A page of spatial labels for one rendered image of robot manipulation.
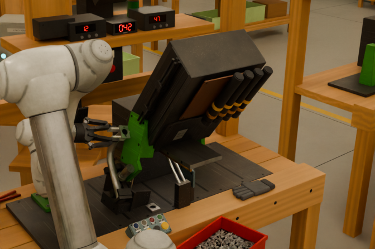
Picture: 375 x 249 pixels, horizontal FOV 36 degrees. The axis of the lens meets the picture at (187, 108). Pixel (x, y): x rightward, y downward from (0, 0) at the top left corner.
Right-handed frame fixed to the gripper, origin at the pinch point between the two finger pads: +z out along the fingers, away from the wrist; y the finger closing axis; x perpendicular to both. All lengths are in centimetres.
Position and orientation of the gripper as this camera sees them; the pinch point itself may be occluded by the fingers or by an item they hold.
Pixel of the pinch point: (117, 134)
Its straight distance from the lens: 233.4
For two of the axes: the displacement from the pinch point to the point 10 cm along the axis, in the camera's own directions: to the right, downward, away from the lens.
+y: -2.6, -8.9, 3.8
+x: -5.8, 4.6, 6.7
